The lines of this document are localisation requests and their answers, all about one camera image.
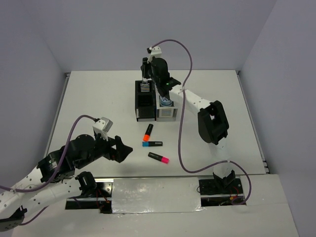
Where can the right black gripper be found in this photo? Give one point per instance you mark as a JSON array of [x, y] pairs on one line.
[[144, 67]]

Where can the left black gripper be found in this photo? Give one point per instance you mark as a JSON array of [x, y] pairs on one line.
[[119, 154]]

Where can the clear spray bottle blue cap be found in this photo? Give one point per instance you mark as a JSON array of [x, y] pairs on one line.
[[145, 87]]

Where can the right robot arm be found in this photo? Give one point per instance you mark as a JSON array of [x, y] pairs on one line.
[[212, 126]]

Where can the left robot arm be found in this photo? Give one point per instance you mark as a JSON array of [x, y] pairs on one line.
[[54, 179]]

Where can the blue highlighter marker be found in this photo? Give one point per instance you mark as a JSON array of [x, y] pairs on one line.
[[152, 144]]

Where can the black organizer container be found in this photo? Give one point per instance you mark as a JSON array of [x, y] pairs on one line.
[[145, 102]]

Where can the orange highlighter marker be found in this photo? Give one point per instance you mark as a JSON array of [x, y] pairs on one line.
[[148, 133]]

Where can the pink highlighter marker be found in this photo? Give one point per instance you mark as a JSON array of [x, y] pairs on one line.
[[158, 157]]

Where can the white organizer container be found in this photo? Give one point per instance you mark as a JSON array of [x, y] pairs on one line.
[[165, 113]]

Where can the silver tape cover panel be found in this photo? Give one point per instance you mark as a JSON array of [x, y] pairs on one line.
[[155, 195]]

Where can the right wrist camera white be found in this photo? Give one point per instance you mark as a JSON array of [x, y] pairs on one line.
[[154, 52]]

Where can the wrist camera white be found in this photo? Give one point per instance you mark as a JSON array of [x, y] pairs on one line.
[[102, 127], [154, 52]]

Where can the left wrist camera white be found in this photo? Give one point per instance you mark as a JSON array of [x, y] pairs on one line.
[[102, 127]]

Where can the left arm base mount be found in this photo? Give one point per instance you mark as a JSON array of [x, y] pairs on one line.
[[100, 199]]

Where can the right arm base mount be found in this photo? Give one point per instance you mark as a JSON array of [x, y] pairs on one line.
[[211, 195]]

